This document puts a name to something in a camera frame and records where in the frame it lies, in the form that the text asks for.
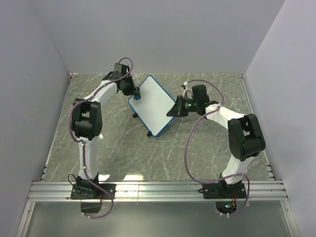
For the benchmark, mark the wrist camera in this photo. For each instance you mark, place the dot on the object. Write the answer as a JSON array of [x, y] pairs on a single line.
[[187, 92], [120, 71]]

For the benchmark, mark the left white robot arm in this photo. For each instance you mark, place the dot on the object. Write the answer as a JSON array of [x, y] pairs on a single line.
[[85, 124]]

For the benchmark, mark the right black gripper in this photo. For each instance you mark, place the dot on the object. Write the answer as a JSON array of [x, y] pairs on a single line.
[[177, 110]]

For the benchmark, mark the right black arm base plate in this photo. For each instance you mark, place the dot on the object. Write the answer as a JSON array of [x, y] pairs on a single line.
[[222, 190]]

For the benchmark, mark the blue-framed small whiteboard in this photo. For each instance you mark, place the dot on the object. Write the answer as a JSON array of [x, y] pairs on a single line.
[[153, 106]]

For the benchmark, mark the aluminium mounting rail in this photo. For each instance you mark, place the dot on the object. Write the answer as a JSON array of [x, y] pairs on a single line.
[[169, 191]]

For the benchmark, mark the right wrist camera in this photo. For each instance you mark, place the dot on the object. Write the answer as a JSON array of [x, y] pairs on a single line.
[[187, 92]]

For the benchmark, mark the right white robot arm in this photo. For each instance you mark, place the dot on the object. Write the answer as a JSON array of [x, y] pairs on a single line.
[[246, 140]]

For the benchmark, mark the blue whiteboard eraser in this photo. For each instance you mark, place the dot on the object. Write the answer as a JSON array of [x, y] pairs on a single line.
[[136, 93]]

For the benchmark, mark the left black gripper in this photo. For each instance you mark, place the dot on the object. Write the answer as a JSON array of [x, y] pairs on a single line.
[[130, 92]]

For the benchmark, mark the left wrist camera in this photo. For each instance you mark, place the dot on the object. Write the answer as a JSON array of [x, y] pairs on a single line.
[[120, 71]]

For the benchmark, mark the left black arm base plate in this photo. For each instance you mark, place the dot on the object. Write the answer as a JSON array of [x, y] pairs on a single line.
[[91, 192]]

